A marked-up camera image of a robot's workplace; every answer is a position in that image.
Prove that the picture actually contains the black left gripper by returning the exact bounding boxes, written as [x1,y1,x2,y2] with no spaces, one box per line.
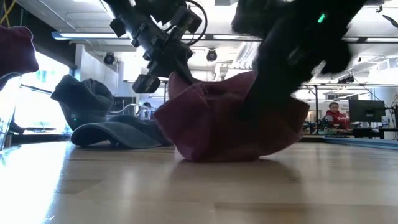
[130,7,203,94]

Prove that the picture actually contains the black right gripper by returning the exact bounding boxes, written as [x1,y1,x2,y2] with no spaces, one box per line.
[245,40,315,122]

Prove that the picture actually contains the black ceiling spotlight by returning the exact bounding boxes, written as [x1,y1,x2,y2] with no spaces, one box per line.
[103,51,118,66]
[205,49,218,63]
[337,75,356,85]

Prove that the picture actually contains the dark cabinet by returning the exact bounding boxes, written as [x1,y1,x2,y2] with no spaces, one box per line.
[111,96,137,113]

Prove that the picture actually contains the black computer monitor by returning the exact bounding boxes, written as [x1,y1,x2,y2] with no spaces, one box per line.
[348,99,387,124]

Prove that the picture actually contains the ceiling light strip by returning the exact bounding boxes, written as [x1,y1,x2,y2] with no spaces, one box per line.
[51,30,398,44]

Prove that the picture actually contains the blue-grey tabletop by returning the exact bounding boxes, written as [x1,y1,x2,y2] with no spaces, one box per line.
[323,136,398,151]

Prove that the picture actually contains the black desk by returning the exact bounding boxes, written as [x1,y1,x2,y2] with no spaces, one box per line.
[352,126,398,140]

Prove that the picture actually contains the black aluminium frame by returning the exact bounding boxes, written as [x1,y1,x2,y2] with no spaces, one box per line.
[11,133,73,145]

